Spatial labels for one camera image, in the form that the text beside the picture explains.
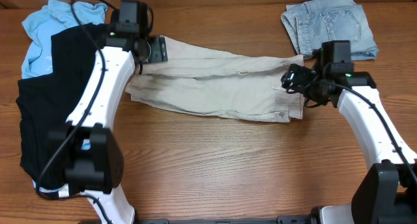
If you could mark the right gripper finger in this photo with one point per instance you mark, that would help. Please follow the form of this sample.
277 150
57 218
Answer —
288 82
293 70

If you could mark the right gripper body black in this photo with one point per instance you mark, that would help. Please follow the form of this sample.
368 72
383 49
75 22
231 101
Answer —
307 84

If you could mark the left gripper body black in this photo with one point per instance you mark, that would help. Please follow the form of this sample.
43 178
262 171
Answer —
158 49

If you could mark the beige shorts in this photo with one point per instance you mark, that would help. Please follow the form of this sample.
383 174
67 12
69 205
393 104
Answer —
209 82

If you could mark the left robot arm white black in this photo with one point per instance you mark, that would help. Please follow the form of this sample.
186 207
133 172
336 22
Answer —
86 157

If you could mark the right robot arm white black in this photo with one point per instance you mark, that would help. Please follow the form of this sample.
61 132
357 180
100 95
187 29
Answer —
387 193

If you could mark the folded denim shorts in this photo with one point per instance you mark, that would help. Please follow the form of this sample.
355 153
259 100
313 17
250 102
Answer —
311 23

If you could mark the light blue shirt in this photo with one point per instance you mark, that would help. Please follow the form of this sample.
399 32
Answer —
52 19

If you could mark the black garment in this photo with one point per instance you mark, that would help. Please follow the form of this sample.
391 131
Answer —
46 101

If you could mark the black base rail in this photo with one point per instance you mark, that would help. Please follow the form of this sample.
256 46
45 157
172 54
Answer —
228 221

